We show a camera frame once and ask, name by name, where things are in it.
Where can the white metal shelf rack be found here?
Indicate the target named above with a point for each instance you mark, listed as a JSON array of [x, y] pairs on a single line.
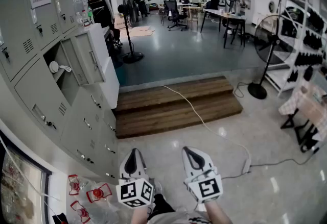
[[281, 78]]

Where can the person's white patterned shirt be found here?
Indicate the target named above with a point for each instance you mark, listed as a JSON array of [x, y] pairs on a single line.
[[176, 219]]

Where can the person's left forearm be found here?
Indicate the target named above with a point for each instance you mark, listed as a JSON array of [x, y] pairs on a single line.
[[139, 216]]

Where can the checkered tablecloth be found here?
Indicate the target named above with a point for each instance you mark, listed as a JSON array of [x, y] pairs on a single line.
[[306, 105]]

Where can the round wooden table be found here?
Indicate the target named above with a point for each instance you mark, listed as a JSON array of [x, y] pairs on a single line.
[[192, 10]]

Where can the black table frame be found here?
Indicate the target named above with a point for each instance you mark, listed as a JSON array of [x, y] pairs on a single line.
[[290, 122]]

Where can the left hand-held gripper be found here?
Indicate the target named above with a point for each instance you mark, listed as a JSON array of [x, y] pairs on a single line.
[[127, 192]]

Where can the black framed window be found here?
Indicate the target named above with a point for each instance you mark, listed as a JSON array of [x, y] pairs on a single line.
[[23, 187]]

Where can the large white foam box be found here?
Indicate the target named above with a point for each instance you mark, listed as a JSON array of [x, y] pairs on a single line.
[[108, 75]]

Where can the long black-legged table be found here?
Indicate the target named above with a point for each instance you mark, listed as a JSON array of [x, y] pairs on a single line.
[[222, 13]]

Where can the white power strip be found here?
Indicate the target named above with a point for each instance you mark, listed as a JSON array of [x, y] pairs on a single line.
[[246, 165]]

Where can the grey locker door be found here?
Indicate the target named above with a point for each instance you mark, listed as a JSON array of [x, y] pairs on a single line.
[[87, 49]]

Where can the flattened brown cardboard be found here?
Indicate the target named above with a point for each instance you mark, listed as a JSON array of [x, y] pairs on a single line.
[[138, 31]]

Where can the brown wooden step platform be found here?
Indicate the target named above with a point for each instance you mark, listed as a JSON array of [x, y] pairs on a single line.
[[166, 110]]

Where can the grey metal locker cabinet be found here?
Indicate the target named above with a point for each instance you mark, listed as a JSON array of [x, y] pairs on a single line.
[[33, 85]]

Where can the white round container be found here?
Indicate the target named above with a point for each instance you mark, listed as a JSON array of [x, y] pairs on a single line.
[[53, 66]]

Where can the black pedestal fan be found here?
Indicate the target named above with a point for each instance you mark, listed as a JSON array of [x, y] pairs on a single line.
[[257, 91], [129, 13]]

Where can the green label plastic bottle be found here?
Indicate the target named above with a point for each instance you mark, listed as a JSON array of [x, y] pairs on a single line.
[[90, 15]]

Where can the person's right forearm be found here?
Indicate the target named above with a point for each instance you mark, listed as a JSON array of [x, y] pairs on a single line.
[[217, 214]]

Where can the group of black objects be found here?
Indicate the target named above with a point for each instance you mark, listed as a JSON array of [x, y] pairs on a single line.
[[313, 40]]

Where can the clear plastic water bottle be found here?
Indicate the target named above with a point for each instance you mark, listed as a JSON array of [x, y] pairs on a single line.
[[79, 20]]

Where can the red label plastic bottle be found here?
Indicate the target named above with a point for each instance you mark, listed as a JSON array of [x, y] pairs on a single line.
[[86, 19]]

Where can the white washing machine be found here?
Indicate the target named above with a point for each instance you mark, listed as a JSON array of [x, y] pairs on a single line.
[[272, 5]]

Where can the white table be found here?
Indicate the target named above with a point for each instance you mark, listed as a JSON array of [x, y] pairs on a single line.
[[106, 30]]

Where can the person's black trousers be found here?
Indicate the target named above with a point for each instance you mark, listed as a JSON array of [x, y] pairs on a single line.
[[162, 205]]

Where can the person's left white shoe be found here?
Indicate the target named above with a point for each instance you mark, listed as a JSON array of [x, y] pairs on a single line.
[[158, 187]]

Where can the clothes rack with dark garments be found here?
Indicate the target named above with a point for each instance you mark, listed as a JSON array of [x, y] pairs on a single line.
[[101, 11]]

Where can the black office chair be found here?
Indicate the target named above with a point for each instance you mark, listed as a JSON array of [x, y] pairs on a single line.
[[173, 13]]

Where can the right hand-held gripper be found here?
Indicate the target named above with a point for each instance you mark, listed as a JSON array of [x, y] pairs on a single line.
[[209, 188]]

